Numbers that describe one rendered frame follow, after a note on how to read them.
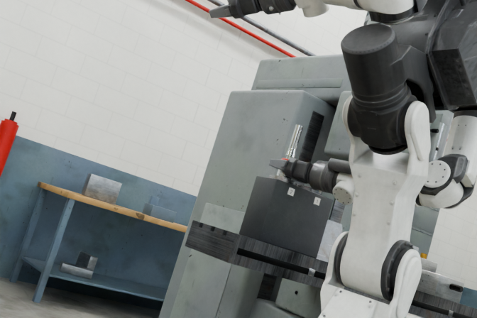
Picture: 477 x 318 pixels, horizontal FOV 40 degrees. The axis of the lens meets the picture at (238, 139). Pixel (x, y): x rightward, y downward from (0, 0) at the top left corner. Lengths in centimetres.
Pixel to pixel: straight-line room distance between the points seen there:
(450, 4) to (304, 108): 103
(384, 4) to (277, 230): 80
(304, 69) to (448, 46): 130
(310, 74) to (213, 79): 414
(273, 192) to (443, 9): 71
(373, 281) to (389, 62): 49
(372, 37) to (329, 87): 122
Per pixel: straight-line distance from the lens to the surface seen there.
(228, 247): 177
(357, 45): 135
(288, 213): 194
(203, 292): 261
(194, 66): 667
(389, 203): 149
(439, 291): 225
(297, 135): 200
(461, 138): 176
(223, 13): 167
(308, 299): 225
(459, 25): 153
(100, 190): 569
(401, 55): 138
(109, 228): 636
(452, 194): 173
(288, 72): 281
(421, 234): 809
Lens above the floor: 97
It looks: 8 degrees up
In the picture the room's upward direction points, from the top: 17 degrees clockwise
